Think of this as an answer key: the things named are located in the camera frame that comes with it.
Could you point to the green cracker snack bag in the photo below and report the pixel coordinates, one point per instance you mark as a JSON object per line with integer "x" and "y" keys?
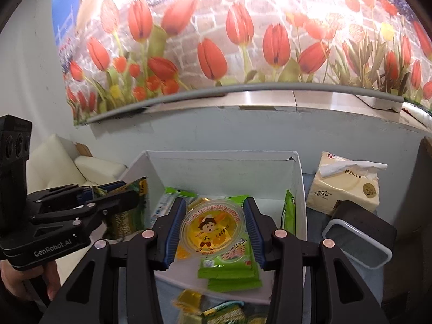
{"x": 166, "y": 201}

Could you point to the cardboard piece on sofa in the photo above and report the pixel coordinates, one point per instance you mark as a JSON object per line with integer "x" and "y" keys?
{"x": 83, "y": 150}

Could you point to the black white-rimmed container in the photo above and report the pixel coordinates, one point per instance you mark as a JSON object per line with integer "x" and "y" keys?
{"x": 361, "y": 235}

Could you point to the tissue pack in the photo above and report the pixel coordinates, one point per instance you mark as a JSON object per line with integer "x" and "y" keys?
{"x": 338, "y": 179}

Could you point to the yellow jelly cup with lid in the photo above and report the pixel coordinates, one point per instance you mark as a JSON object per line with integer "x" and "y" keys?
{"x": 211, "y": 227}

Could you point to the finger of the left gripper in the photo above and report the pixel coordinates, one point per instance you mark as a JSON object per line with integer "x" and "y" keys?
{"x": 111, "y": 202}
{"x": 100, "y": 190}

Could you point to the white storage box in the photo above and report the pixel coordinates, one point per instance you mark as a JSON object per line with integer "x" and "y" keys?
{"x": 264, "y": 175}

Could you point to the tulip landscape poster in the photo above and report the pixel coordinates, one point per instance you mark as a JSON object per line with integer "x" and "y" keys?
{"x": 116, "y": 53}

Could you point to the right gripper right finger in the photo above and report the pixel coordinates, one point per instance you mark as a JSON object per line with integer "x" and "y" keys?
{"x": 338, "y": 293}

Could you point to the green seaweed snack bag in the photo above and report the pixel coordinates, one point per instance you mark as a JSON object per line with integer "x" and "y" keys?
{"x": 230, "y": 312}
{"x": 234, "y": 270}
{"x": 288, "y": 218}

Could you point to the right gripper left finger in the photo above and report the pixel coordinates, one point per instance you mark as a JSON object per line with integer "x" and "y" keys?
{"x": 115, "y": 282}

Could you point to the cream leather sofa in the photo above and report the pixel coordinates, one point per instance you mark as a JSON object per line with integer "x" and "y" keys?
{"x": 57, "y": 162}

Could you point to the small green snack packet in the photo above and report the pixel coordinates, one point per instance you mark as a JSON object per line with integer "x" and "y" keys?
{"x": 127, "y": 223}

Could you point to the person's left hand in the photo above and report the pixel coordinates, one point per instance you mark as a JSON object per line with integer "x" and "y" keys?
{"x": 14, "y": 281}

